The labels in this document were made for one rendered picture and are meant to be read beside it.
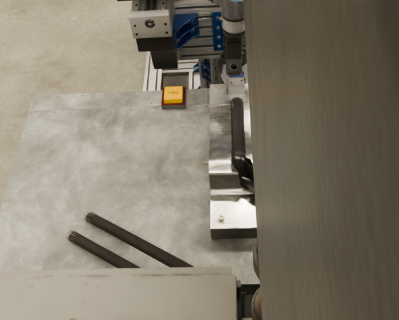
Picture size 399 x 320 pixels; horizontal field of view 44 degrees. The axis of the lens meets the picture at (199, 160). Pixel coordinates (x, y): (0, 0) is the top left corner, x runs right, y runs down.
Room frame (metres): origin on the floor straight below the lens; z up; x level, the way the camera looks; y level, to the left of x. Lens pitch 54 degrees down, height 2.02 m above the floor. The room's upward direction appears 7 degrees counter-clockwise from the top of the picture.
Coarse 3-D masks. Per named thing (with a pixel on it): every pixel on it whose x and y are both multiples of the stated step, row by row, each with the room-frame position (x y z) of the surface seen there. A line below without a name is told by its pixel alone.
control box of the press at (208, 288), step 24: (0, 288) 0.25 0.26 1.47; (24, 288) 0.25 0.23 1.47; (48, 288) 0.24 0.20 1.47; (72, 288) 0.24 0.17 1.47; (96, 288) 0.23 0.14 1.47; (120, 288) 0.23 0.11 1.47; (144, 288) 0.23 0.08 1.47; (168, 288) 0.22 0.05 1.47; (192, 288) 0.22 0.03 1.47; (216, 288) 0.22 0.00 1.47; (240, 288) 0.23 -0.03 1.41; (0, 312) 0.22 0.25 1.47; (24, 312) 0.22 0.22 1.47; (48, 312) 0.21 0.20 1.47; (72, 312) 0.21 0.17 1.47; (96, 312) 0.21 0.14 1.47; (120, 312) 0.20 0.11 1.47; (144, 312) 0.20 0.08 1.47; (168, 312) 0.19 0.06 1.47; (192, 312) 0.19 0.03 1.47; (216, 312) 0.19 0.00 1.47
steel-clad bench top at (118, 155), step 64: (64, 128) 1.08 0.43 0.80; (128, 128) 1.05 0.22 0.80; (192, 128) 1.02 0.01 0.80; (64, 192) 0.83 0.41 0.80; (128, 192) 0.80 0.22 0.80; (192, 192) 0.78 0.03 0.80; (0, 256) 0.65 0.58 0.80; (64, 256) 0.62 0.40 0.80; (128, 256) 0.60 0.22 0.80; (192, 256) 0.58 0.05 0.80
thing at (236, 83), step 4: (232, 76) 1.12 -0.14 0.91; (236, 76) 1.11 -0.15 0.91; (240, 76) 1.11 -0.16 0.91; (228, 80) 1.09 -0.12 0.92; (232, 80) 1.09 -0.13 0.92; (236, 80) 1.08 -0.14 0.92; (240, 80) 1.08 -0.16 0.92; (228, 84) 1.07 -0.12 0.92; (232, 84) 1.07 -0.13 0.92; (236, 84) 1.07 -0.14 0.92; (240, 84) 1.06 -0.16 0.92; (244, 84) 1.06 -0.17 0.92; (228, 88) 1.06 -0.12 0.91; (232, 88) 1.06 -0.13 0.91; (236, 88) 1.06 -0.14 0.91; (240, 88) 1.06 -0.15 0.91; (244, 88) 1.06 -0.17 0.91; (228, 92) 1.06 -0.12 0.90; (232, 92) 1.06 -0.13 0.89; (236, 92) 1.06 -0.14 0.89; (240, 92) 1.06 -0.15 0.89
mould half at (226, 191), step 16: (224, 96) 1.06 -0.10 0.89; (240, 96) 1.05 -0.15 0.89; (224, 112) 0.99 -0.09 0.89; (224, 128) 0.93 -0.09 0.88; (224, 144) 0.86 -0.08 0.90; (224, 160) 0.78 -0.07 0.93; (224, 176) 0.74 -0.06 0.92; (224, 192) 0.72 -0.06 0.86; (240, 192) 0.72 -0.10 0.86; (224, 208) 0.67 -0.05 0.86; (240, 208) 0.67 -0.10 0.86; (224, 224) 0.63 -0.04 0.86; (240, 224) 0.62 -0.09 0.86
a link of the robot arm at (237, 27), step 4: (224, 20) 1.09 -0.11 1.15; (224, 24) 1.09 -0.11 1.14; (228, 24) 1.08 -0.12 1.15; (232, 24) 1.07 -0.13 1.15; (236, 24) 1.07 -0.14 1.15; (240, 24) 1.07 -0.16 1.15; (224, 28) 1.09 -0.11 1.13; (228, 28) 1.08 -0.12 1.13; (232, 28) 1.07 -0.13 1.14; (236, 28) 1.07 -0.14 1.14; (240, 28) 1.07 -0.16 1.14; (244, 28) 1.08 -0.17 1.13; (232, 32) 1.07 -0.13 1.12; (236, 32) 1.07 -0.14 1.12; (240, 32) 1.08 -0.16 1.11
